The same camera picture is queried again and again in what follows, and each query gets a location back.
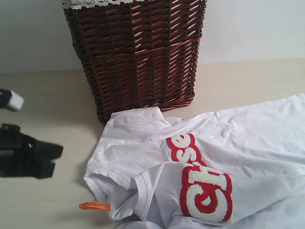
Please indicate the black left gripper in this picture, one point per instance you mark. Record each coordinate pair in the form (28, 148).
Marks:
(18, 152)

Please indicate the dark brown wicker basket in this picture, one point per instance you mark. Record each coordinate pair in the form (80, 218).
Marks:
(139, 54)

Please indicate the orange garment tag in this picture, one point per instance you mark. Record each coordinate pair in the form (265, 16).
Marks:
(95, 206)

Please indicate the white shirt garment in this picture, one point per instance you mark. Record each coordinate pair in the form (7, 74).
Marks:
(239, 168)

